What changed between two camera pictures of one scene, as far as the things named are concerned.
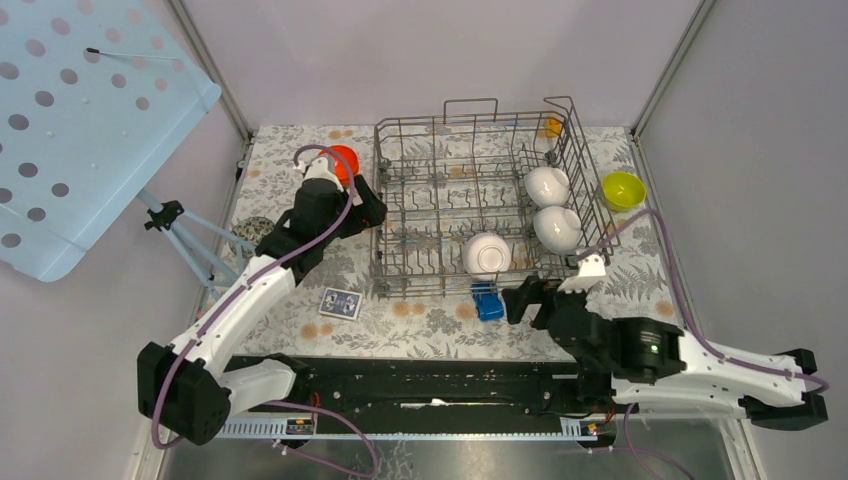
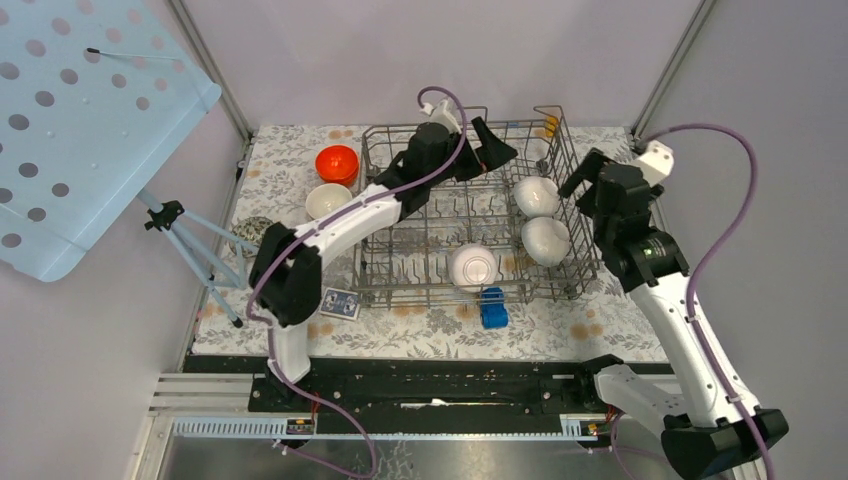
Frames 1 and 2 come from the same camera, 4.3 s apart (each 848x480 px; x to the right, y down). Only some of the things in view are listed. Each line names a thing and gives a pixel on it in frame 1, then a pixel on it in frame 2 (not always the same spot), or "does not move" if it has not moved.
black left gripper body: [342, 208] -> [467, 167]
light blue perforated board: [94, 96] does not move
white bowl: [557, 229] -> [546, 241]
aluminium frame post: [703, 9] does not move
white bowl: [487, 255] -> [473, 267]
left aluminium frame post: [227, 100] does not move
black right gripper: [531, 291] -> [587, 171]
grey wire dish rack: [478, 199] does not move
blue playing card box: [341, 303] does not move
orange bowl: [345, 163] does not move
